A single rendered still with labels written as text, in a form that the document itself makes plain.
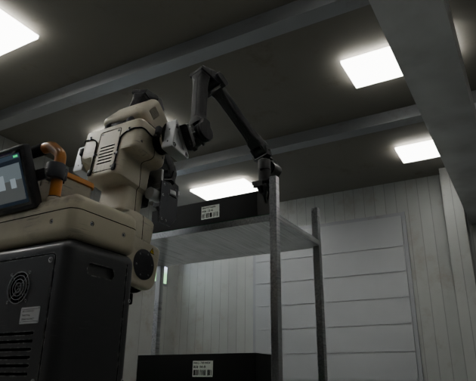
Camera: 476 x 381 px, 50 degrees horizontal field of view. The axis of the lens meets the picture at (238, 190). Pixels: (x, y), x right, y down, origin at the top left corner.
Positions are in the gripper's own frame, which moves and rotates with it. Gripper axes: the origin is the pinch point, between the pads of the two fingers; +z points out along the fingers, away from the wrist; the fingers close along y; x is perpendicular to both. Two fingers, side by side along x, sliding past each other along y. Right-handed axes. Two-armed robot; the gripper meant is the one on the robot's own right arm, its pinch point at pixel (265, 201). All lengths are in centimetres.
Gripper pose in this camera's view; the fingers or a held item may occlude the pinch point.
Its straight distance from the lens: 221.8
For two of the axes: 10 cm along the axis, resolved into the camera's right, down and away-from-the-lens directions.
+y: -8.6, 1.8, 4.7
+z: 0.1, 9.4, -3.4
